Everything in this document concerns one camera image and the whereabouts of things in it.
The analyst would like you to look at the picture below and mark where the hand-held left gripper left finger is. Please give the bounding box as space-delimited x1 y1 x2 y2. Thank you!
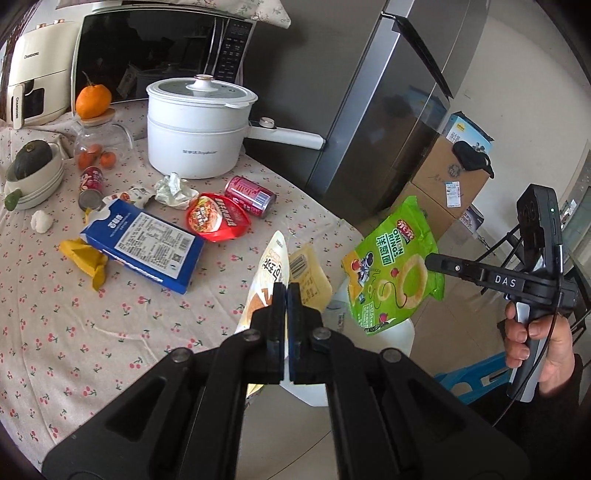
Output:
41 282 289 480

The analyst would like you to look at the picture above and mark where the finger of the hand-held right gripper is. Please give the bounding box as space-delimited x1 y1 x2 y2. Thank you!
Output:
425 252 539 296

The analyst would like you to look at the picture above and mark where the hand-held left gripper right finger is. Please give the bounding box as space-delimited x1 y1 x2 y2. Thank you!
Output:
288 283 532 480

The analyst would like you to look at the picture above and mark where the beige snack packet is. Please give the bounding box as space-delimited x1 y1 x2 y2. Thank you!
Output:
235 231 333 398

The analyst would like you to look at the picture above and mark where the green snack packet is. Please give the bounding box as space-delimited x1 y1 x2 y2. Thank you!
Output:
342 196 446 337

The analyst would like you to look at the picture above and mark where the white plastic bin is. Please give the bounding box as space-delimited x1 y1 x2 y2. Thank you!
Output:
284 281 415 408

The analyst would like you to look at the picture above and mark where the red foil food packet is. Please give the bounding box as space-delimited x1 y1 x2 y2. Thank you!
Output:
185 193 252 243

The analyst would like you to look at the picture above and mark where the red drink can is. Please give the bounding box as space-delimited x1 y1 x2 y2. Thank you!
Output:
78 166 106 212
224 175 277 219

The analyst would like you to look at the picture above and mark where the blue milk carton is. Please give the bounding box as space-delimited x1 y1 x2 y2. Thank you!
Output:
80 198 205 295

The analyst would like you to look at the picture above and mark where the white tissue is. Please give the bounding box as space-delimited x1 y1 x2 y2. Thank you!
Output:
154 172 200 210

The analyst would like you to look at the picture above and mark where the white printed wrapper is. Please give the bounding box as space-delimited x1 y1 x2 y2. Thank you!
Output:
102 185 157 209

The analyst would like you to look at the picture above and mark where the yellow wrapper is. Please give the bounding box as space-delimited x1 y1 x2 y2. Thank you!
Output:
59 237 109 292

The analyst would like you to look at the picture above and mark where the person's right forearm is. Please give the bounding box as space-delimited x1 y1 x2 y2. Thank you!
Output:
489 353 589 480

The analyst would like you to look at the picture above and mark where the person's right hand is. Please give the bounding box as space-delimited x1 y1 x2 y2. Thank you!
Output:
503 302 576 393

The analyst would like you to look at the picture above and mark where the small printed box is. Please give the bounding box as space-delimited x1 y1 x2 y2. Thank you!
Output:
457 205 485 234

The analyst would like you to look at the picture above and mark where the plain cardboard box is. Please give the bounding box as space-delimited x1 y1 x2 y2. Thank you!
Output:
369 184 465 243

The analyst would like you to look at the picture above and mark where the black cap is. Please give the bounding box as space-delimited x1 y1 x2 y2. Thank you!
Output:
451 141 495 178

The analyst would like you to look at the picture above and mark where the cardboard box with label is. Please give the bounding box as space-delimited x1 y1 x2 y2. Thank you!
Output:
410 136 493 217

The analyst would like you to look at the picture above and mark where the blue plastic stool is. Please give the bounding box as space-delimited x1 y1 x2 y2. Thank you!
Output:
434 351 513 406

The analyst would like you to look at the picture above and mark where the blue printed box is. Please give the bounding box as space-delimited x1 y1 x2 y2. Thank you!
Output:
442 111 494 155

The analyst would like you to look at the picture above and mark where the cherry print tablecloth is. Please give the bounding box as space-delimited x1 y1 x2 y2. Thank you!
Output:
0 99 365 462

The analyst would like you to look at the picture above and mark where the grey refrigerator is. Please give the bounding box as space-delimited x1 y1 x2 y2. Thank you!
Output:
242 0 490 229

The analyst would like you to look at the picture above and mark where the white electric pot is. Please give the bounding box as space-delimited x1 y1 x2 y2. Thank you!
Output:
146 74 324 180

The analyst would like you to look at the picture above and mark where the glass jar with wooden lid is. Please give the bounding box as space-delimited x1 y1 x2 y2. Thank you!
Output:
73 108 134 171

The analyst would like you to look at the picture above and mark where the white bowl with squash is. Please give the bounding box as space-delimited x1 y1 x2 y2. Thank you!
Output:
4 142 66 212

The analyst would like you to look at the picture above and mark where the large orange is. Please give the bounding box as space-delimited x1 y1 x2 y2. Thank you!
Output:
75 71 113 119

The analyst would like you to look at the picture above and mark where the dark green squash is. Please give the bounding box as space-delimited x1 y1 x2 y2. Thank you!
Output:
11 140 54 181

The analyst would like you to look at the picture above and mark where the black microwave oven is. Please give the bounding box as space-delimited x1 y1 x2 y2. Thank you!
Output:
70 6 257 108

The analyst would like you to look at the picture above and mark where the floral cover cloth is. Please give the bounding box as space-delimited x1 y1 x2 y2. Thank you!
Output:
90 0 291 29

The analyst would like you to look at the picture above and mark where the cream air fryer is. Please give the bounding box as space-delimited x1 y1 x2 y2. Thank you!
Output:
0 18 86 130

